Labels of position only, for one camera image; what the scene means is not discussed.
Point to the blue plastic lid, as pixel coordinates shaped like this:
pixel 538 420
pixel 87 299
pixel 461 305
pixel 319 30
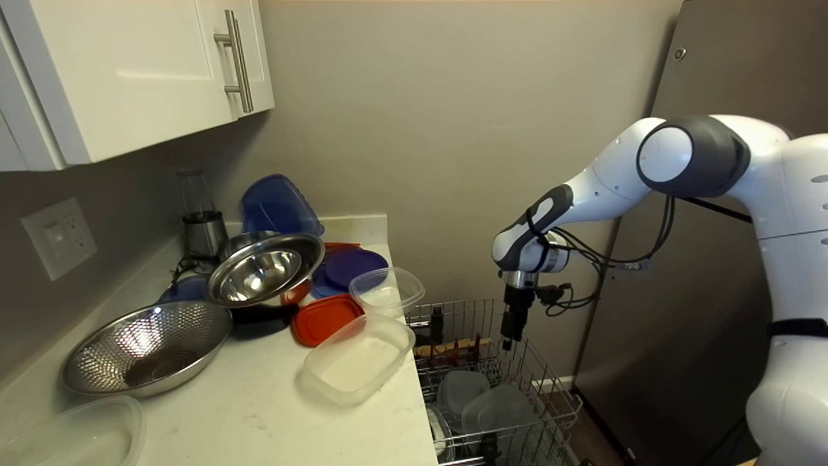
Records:
pixel 341 267

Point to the clear round tub on counter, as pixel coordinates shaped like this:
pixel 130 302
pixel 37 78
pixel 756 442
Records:
pixel 389 290

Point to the blue plastic pitcher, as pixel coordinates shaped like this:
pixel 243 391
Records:
pixel 276 202

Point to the clear rectangular container on counter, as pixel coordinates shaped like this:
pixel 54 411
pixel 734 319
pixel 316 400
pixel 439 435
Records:
pixel 358 364

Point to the white upper wall cabinet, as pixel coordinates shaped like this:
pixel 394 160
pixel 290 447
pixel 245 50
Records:
pixel 83 82

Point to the metal mesh colander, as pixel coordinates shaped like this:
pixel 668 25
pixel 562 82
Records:
pixel 149 350

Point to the stainless steel mixing bowl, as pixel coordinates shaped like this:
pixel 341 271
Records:
pixel 265 271

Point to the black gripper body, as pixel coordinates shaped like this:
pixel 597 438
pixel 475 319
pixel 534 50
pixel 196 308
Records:
pixel 518 299

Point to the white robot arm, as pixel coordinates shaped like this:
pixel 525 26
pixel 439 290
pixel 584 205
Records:
pixel 783 182

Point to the stainless steel refrigerator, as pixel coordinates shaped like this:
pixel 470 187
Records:
pixel 676 345

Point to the clear container near camera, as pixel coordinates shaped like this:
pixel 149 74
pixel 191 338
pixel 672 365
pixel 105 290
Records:
pixel 100 434

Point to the clear plastic container in rack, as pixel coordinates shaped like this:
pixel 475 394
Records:
pixel 499 415

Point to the white wall outlet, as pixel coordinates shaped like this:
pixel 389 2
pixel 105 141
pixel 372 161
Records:
pixel 60 236

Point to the wooden handled utensil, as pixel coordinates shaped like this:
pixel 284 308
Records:
pixel 455 350

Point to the white upper dishwasher rack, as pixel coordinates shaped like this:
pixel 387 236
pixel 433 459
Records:
pixel 557 411

